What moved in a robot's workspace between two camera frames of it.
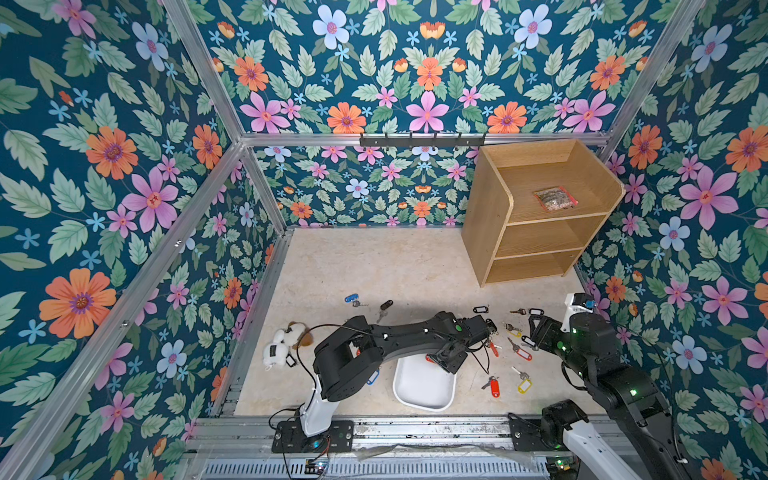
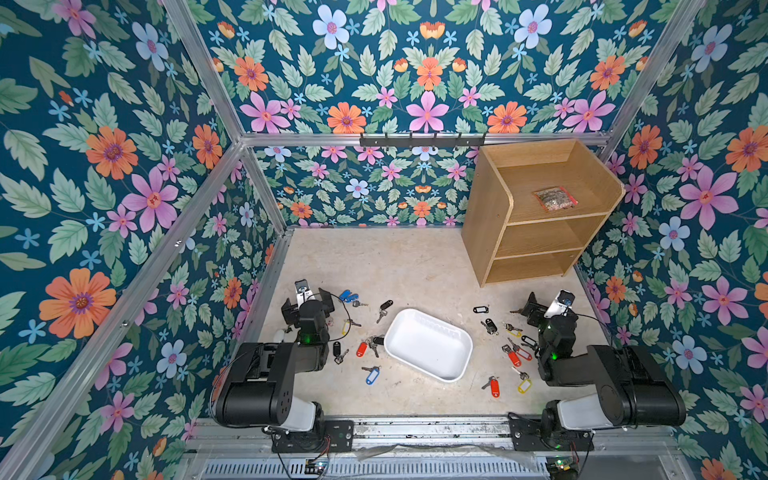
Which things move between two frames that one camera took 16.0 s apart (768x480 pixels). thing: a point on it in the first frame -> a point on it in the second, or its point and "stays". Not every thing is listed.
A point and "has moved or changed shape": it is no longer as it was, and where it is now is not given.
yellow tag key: (525, 384) stays
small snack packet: (555, 198) stays
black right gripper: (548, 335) -> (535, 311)
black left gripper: (453, 368) -> (324, 306)
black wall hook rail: (422, 141) stays
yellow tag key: (516, 332) stays
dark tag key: (383, 307) stays
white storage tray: (419, 383) has moved or changed shape
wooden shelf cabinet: (532, 210) stays
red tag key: (495, 386) stays
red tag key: (494, 349) -> (514, 359)
